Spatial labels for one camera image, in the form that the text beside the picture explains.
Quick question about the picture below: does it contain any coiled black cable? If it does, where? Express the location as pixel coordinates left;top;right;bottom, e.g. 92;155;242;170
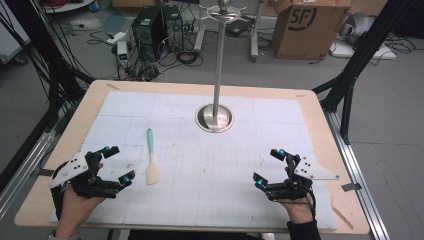
175;49;204;68

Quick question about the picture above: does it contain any person's dark clothing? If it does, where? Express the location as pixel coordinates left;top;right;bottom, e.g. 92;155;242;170
127;229;265;240

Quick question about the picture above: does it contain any black metal frame post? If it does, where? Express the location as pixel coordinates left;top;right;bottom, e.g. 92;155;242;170
0;0;96;134
312;0;414;145

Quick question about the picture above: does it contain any grey tape piece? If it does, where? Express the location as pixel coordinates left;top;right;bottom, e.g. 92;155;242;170
341;182;363;193

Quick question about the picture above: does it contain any grey rounded appliance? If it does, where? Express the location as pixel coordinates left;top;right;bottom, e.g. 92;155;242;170
337;12;377;46

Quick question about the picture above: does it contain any black laptop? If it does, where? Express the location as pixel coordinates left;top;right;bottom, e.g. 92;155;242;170
225;14;255;38

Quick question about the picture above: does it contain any white power strip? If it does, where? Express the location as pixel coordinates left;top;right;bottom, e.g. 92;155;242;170
105;31;128;46

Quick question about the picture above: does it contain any teal handled wooden spatula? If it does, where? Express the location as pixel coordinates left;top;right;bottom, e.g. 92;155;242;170
145;128;162;186

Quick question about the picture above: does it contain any thin wooden stick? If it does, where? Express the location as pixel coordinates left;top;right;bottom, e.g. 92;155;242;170
330;196;355;231

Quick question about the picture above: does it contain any white device with display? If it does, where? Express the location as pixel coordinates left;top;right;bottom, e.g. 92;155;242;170
116;40;130;68

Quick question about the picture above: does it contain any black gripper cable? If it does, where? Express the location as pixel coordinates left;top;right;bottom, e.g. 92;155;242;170
304;185;318;222

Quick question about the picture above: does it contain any black wrist strap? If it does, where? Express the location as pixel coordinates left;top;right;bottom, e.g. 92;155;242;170
49;162;69;221

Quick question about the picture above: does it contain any person's left hand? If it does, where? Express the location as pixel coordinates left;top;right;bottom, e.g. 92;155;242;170
54;184;108;238

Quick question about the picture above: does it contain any steel hanging stand with hooks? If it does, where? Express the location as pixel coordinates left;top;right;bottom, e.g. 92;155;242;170
194;0;248;134

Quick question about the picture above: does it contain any brown cardboard box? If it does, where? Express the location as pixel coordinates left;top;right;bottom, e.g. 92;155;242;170
270;0;352;61

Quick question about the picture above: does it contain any slim black computer tower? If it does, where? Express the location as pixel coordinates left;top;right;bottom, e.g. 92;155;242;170
162;4;185;53

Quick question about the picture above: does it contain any white cabinet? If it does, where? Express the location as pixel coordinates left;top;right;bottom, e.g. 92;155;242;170
0;0;32;65

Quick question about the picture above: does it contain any person's right hand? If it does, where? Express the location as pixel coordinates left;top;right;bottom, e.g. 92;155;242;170
278;199;316;224

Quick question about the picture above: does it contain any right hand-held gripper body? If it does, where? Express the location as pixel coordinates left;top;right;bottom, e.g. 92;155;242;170
266;154;340;202

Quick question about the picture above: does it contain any large black computer tower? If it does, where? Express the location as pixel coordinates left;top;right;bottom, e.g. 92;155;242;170
131;5;168;63

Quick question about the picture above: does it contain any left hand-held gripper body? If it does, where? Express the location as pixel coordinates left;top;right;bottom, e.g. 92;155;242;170
49;150;120;200

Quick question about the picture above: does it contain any aluminium rail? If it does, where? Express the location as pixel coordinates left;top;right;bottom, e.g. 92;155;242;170
323;109;390;240
0;128;57;219

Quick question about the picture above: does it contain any white flat board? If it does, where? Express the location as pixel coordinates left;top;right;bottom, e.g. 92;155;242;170
329;39;398;61

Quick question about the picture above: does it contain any white grid mat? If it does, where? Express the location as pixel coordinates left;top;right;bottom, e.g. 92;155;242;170
49;90;340;232

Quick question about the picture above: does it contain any white stand leg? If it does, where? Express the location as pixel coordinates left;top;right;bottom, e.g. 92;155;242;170
193;0;207;53
249;0;267;63

